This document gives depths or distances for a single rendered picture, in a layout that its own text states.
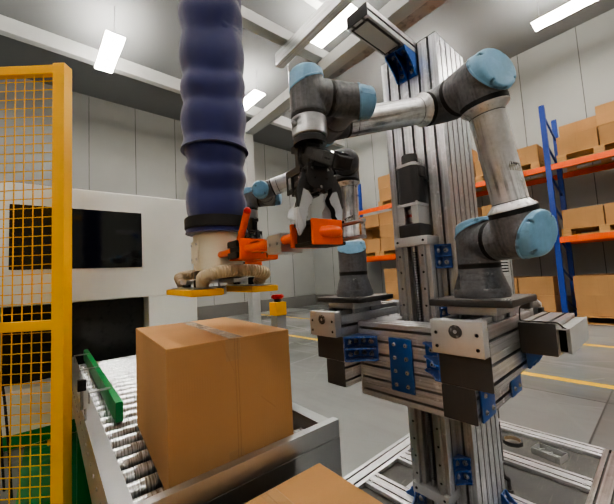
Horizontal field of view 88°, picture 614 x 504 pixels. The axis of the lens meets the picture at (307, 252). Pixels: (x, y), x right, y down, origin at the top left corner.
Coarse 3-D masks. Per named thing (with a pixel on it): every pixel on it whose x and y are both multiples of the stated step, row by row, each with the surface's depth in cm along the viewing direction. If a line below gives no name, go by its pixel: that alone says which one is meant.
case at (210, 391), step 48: (144, 336) 118; (192, 336) 107; (240, 336) 102; (288, 336) 111; (144, 384) 118; (192, 384) 92; (240, 384) 100; (288, 384) 109; (144, 432) 118; (192, 432) 90; (240, 432) 98; (288, 432) 108
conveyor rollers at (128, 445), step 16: (80, 368) 239; (112, 368) 230; (128, 368) 228; (112, 384) 192; (128, 384) 195; (96, 400) 170; (128, 400) 164; (128, 416) 147; (112, 432) 129; (128, 432) 131; (112, 448) 120; (128, 448) 116; (144, 448) 119; (128, 464) 107; (144, 464) 104; (128, 480) 99; (144, 480) 96; (160, 480) 97; (144, 496) 88
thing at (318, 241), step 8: (312, 224) 60; (320, 224) 61; (328, 224) 62; (336, 224) 64; (296, 232) 67; (304, 232) 65; (312, 232) 60; (296, 240) 67; (304, 240) 65; (312, 240) 60; (320, 240) 61; (328, 240) 62; (336, 240) 63
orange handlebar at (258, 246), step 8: (320, 232) 61; (328, 232) 61; (336, 232) 61; (256, 240) 83; (264, 240) 80; (288, 240) 70; (248, 248) 87; (256, 248) 83; (264, 248) 81; (224, 256) 103; (272, 256) 131
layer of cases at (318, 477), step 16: (320, 464) 99; (288, 480) 92; (304, 480) 92; (320, 480) 92; (336, 480) 91; (272, 496) 86; (288, 496) 86; (304, 496) 85; (320, 496) 85; (336, 496) 85; (352, 496) 84; (368, 496) 84
